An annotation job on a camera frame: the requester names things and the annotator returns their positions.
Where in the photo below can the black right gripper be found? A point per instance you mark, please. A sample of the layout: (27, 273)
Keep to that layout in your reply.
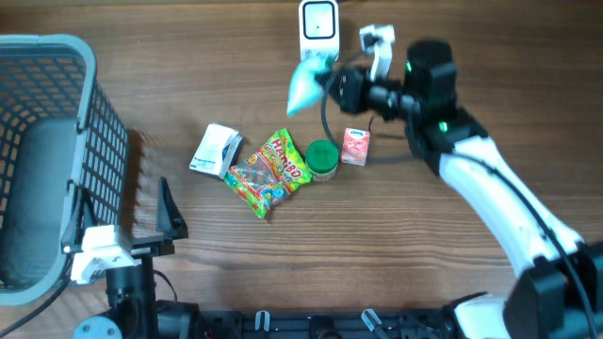
(351, 95)

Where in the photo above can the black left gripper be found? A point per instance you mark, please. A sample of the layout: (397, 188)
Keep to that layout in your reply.
(171, 221)

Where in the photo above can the teal wet wipes pack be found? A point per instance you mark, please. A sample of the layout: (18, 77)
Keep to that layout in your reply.
(304, 88)

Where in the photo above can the pink tissue pack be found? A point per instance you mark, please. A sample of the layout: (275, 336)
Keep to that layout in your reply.
(355, 147)

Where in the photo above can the green lid jar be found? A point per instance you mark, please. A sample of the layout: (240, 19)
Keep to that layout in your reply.
(321, 159)

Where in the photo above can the Haribo gummy worms bag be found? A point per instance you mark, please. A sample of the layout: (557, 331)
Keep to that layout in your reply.
(270, 175)

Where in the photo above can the white blue paper box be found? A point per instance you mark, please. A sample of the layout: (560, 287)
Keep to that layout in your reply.
(217, 151)

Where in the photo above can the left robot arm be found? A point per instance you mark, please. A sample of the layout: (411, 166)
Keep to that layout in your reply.
(133, 311)

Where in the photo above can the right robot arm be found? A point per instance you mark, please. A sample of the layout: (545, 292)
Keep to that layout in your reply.
(558, 289)

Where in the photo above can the white barcode scanner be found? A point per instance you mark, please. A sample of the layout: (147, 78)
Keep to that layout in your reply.
(319, 29)

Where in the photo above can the grey plastic mesh basket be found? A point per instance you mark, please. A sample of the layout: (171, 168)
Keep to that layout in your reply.
(59, 132)

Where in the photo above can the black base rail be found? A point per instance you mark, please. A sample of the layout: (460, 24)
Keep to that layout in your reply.
(306, 325)

